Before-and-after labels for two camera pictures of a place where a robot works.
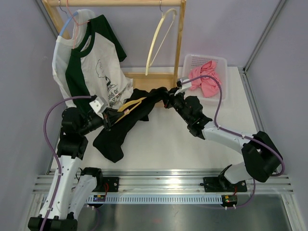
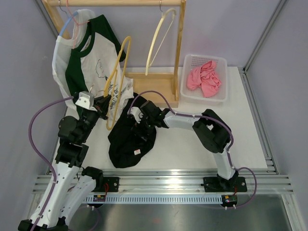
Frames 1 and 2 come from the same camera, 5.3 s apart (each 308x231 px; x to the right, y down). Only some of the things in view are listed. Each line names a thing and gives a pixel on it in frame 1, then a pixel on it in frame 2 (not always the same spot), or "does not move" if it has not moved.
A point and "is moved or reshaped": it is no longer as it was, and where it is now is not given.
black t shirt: [137, 105] is moved or reshaped
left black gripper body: [107, 122] → [101, 111]
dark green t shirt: [93, 67] does not move
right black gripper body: [177, 101] → [146, 124]
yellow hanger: [128, 105] → [108, 125]
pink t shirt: [209, 86] does not move
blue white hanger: [69, 19] does not move
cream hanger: [174, 11] does not move
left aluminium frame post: [48, 16] does not move
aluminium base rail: [171, 182] does not move
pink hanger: [77, 23] does not move
